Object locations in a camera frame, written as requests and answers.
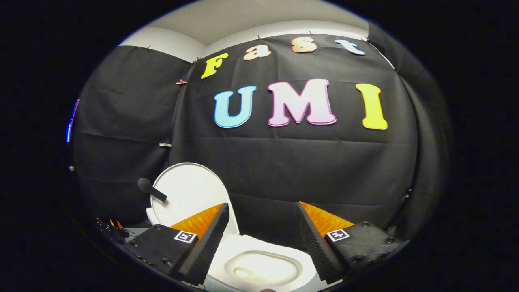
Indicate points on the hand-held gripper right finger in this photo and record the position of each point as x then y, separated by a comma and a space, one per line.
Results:
314, 247

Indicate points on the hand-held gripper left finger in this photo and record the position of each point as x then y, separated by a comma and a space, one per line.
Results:
206, 247

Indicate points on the white toilet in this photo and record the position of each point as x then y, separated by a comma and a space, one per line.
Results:
259, 267

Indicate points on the black backdrop cloth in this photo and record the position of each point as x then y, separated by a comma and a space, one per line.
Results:
284, 170

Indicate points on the silver cloth clip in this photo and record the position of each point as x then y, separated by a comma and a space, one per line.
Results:
165, 144

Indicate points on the copper cloth clip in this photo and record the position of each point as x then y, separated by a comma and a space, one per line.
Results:
181, 82

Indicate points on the glowing monitor screen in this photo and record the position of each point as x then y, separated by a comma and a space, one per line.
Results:
72, 119

